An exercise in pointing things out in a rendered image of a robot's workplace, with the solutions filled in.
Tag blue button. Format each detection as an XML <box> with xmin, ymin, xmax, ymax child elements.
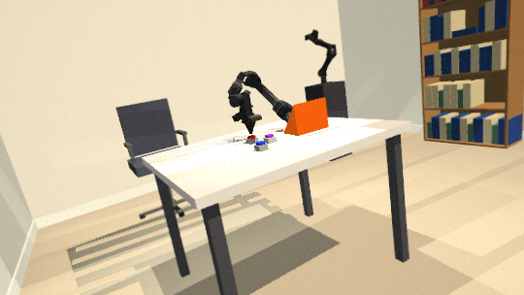
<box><xmin>254</xmin><ymin>141</ymin><xmax>269</xmax><ymax>151</ymax></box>

